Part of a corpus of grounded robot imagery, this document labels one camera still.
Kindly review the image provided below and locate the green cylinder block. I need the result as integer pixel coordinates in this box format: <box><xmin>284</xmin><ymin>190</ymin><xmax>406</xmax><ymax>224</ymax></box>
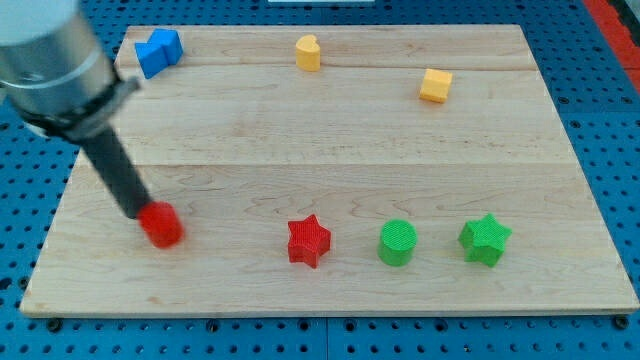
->
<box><xmin>377</xmin><ymin>219</ymin><xmax>418</xmax><ymax>267</ymax></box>

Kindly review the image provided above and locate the yellow heart block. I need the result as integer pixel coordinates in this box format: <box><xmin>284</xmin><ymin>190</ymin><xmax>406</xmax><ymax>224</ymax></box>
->
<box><xmin>295</xmin><ymin>34</ymin><xmax>321</xmax><ymax>72</ymax></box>

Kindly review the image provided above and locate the yellow hexagon block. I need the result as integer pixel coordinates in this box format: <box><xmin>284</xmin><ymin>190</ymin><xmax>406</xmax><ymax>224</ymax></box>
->
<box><xmin>419</xmin><ymin>68</ymin><xmax>453</xmax><ymax>103</ymax></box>

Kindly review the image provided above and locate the red cylinder block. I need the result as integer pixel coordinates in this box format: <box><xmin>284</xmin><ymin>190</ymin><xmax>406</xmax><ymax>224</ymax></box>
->
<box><xmin>137</xmin><ymin>201</ymin><xmax>184</xmax><ymax>249</ymax></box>

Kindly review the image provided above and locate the red star block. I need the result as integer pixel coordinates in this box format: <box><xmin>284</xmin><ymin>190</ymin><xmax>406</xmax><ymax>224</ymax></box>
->
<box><xmin>287</xmin><ymin>214</ymin><xmax>331</xmax><ymax>269</ymax></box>

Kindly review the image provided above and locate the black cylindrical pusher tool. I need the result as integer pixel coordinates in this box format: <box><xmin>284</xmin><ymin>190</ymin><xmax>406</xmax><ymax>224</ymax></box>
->
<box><xmin>80</xmin><ymin>126</ymin><xmax>151</xmax><ymax>219</ymax></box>

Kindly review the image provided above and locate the wooden board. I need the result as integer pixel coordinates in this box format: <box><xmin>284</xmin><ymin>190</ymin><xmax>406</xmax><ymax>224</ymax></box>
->
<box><xmin>20</xmin><ymin>25</ymin><xmax>639</xmax><ymax>319</ymax></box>

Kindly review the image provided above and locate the blue angular block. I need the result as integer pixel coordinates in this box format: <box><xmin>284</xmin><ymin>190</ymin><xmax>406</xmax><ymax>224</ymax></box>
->
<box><xmin>134</xmin><ymin>28</ymin><xmax>184</xmax><ymax>79</ymax></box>

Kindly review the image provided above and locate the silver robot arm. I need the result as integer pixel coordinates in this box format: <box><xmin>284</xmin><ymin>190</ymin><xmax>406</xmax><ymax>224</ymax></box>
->
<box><xmin>1</xmin><ymin>0</ymin><xmax>139</xmax><ymax>143</ymax></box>

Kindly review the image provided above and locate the green star block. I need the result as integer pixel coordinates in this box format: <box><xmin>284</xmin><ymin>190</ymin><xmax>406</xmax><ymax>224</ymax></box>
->
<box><xmin>458</xmin><ymin>213</ymin><xmax>512</xmax><ymax>268</ymax></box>

